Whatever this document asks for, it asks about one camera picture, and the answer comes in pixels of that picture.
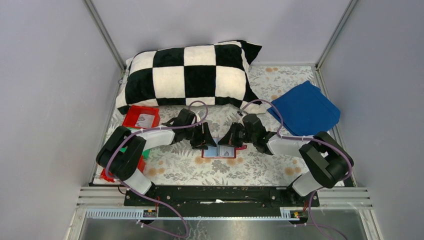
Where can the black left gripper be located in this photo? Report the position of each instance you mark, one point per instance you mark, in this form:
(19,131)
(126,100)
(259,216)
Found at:
(202,135)

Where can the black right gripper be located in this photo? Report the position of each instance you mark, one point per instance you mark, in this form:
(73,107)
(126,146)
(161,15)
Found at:
(233,134)

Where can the red leather card holder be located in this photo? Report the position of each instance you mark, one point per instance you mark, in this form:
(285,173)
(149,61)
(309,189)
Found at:
(213,152)

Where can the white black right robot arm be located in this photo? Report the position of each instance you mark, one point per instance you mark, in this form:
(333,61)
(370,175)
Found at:
(327,162)

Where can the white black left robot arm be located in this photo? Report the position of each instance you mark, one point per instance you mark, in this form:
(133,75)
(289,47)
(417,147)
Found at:
(120,155)

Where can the white diamond credit card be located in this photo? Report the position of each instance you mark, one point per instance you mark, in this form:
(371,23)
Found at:
(227,151)

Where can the floral patterned table mat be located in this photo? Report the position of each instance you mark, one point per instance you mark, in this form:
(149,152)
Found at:
(179,164)

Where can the green plastic bin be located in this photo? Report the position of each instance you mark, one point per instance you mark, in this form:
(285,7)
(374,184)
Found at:
(145,153)

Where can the red plastic bin near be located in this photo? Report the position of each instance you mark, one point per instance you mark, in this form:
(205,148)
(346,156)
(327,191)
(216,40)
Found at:
(140,166)

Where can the red plastic bin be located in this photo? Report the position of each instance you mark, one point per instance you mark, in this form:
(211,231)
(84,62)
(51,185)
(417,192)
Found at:
(141,117)
(140,166)

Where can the red plastic bin far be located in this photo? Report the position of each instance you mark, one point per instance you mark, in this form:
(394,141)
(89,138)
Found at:
(141,117)

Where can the black white checkered pillow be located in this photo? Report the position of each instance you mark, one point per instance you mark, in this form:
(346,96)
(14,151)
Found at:
(213,74)

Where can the blue folded cloth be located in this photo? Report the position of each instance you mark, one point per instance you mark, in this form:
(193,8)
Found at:
(306,111)

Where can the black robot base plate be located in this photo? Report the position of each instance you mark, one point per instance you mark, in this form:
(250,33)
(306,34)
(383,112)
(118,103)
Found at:
(198,199)

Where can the grey slotted cable duct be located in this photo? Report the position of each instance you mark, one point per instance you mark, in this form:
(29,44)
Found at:
(261,214)

